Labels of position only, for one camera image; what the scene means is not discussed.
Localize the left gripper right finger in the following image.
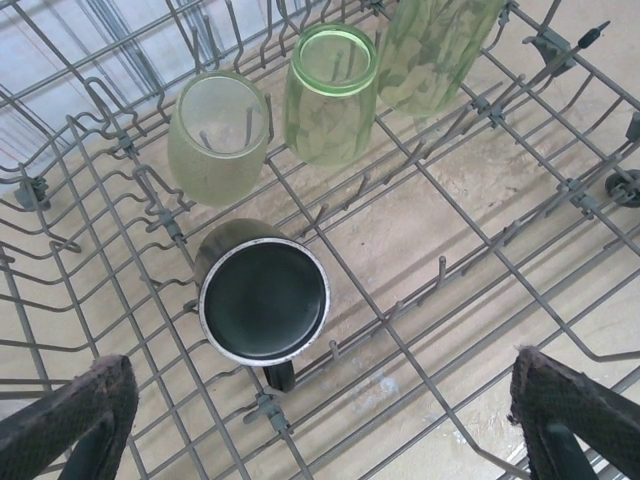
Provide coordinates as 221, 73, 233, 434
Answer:
507, 346, 640, 480

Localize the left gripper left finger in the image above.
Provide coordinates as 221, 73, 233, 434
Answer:
0, 354, 139, 480

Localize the black mug with handle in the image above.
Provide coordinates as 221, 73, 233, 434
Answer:
192, 218, 332, 396

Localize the frosted pale green cup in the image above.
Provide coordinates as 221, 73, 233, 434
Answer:
167, 71, 271, 207

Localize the tall green leaf-pattern cup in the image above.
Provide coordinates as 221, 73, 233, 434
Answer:
377, 0, 506, 119

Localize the short green leaf-pattern cup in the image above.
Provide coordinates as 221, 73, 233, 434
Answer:
283, 24, 379, 168

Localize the grey wire dish rack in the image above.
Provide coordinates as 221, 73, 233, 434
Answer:
0, 0, 640, 480

